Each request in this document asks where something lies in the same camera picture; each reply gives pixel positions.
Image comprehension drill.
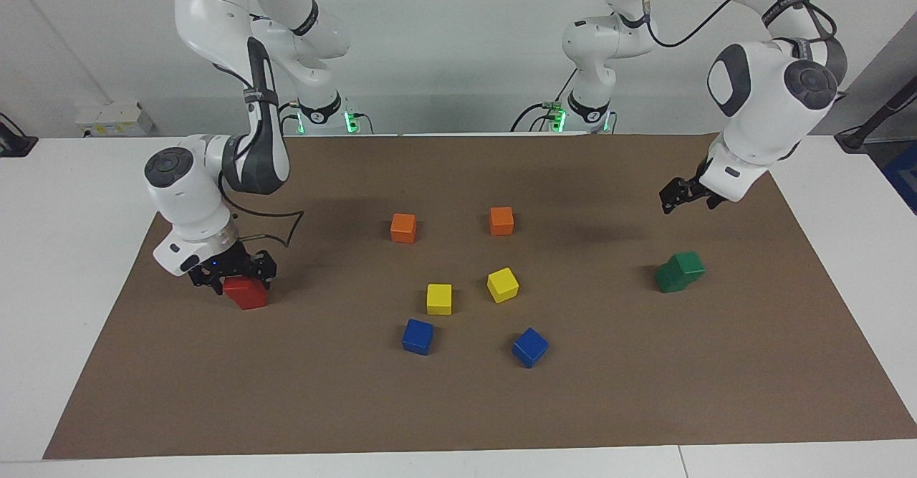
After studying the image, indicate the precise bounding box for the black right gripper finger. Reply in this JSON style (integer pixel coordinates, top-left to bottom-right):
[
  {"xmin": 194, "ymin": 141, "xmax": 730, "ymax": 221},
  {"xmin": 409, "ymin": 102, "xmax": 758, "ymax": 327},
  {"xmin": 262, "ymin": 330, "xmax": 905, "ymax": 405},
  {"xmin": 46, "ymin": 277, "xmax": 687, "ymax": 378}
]
[
  {"xmin": 188, "ymin": 270, "xmax": 223, "ymax": 296},
  {"xmin": 247, "ymin": 251, "xmax": 278, "ymax": 282}
]

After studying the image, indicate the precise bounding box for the green wooden block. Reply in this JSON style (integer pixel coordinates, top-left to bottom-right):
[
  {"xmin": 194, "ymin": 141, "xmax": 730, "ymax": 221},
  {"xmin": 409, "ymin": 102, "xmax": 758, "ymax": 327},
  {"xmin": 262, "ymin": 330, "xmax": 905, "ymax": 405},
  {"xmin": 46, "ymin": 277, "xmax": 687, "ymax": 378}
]
[
  {"xmin": 654, "ymin": 254, "xmax": 688, "ymax": 294},
  {"xmin": 670, "ymin": 251, "xmax": 706, "ymax": 285}
]

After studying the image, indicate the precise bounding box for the black stand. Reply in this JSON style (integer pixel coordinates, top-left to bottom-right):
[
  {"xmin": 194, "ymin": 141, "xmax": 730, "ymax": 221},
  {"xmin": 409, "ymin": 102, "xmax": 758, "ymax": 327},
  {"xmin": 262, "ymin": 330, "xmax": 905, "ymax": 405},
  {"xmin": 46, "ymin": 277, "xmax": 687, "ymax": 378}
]
[{"xmin": 835, "ymin": 77, "xmax": 917, "ymax": 153}]

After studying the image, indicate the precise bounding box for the blue wooden block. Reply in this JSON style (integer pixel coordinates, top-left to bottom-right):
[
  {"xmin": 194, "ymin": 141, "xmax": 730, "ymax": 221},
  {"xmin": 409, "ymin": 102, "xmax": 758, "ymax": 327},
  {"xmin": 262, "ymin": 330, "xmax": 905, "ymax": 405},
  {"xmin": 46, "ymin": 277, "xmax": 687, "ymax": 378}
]
[
  {"xmin": 401, "ymin": 318, "xmax": 435, "ymax": 356},
  {"xmin": 512, "ymin": 328, "xmax": 550, "ymax": 369}
]

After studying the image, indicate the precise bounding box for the yellow wooden block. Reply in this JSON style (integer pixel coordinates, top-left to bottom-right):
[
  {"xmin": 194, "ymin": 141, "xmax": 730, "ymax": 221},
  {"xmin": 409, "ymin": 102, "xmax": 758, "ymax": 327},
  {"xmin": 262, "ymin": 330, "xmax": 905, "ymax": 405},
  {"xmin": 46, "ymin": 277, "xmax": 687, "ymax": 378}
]
[
  {"xmin": 486, "ymin": 267, "xmax": 520, "ymax": 304},
  {"xmin": 426, "ymin": 283, "xmax": 453, "ymax": 316}
]

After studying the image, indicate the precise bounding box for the white power strip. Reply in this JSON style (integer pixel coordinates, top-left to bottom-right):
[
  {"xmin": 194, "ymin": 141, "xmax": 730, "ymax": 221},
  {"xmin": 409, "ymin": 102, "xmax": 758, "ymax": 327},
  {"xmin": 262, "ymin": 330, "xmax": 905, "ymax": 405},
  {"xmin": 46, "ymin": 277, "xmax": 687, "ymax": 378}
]
[{"xmin": 75, "ymin": 102, "xmax": 155, "ymax": 139}]

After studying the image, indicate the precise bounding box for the blue box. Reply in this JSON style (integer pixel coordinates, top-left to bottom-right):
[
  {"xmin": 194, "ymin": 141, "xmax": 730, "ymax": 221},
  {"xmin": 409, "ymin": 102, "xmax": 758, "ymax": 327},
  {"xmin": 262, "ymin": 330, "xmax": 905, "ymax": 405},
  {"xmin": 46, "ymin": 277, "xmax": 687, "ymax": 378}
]
[{"xmin": 883, "ymin": 141, "xmax": 917, "ymax": 215}]

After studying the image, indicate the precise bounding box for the brown table mat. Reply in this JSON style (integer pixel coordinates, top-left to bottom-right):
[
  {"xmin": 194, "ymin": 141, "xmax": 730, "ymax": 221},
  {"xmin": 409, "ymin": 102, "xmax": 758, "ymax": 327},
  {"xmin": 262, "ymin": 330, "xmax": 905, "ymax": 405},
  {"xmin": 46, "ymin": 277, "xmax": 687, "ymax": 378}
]
[{"xmin": 43, "ymin": 133, "xmax": 917, "ymax": 461}]

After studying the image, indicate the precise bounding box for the black device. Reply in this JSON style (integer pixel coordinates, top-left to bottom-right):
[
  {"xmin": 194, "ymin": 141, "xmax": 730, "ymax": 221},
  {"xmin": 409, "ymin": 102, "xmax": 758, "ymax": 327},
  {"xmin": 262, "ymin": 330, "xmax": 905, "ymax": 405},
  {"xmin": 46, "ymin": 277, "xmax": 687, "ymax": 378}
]
[{"xmin": 0, "ymin": 111, "xmax": 38, "ymax": 158}]

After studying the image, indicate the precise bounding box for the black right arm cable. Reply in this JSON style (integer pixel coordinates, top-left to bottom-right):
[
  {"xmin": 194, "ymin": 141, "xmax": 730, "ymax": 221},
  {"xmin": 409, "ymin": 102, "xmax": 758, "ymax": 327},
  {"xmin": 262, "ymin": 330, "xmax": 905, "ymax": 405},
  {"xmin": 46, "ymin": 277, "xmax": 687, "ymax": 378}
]
[{"xmin": 215, "ymin": 62, "xmax": 306, "ymax": 248}]

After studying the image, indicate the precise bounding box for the black base cable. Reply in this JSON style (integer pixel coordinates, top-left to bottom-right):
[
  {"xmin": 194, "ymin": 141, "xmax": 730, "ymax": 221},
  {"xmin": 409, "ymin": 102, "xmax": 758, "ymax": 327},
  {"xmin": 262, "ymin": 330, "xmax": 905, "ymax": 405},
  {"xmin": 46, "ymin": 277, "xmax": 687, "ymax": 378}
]
[
  {"xmin": 270, "ymin": 102, "xmax": 300, "ymax": 136},
  {"xmin": 511, "ymin": 70, "xmax": 577, "ymax": 133}
]

